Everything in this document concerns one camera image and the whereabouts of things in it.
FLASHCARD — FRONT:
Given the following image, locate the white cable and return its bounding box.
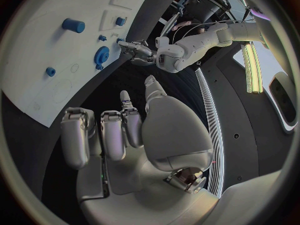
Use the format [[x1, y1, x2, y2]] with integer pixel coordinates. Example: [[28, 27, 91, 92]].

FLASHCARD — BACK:
[[171, 19, 238, 42]]

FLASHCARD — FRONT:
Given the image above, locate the large blue cylinder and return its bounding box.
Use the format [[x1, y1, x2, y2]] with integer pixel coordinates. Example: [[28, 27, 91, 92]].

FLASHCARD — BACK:
[[61, 18, 86, 34]]

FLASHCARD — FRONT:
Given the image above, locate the white task board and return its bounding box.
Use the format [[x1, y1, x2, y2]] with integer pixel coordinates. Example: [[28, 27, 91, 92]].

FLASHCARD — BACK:
[[0, 0, 157, 129]]

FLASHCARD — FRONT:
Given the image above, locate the blue block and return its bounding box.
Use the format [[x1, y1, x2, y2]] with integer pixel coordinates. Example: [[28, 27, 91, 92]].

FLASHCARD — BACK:
[[115, 16, 128, 27]]

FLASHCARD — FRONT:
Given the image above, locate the glowing light bar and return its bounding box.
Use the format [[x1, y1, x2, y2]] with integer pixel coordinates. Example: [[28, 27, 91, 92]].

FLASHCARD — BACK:
[[240, 42, 264, 95]]

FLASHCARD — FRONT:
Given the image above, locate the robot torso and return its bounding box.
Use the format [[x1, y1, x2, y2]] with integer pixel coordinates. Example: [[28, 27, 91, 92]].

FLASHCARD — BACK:
[[193, 40, 300, 200]]

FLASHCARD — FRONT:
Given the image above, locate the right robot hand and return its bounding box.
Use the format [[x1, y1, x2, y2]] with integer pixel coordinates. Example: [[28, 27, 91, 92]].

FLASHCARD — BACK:
[[60, 74, 220, 225]]

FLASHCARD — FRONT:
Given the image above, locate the person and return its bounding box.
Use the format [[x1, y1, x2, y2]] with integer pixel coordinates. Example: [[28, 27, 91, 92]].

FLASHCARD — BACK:
[[170, 0, 207, 34]]

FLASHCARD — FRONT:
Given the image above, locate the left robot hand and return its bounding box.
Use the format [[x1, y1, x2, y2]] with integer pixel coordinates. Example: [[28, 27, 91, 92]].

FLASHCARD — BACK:
[[117, 39, 158, 67]]

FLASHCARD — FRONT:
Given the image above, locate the short blue cylinder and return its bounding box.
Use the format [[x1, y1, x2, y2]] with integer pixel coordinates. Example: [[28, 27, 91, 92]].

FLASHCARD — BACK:
[[45, 66, 57, 78]]

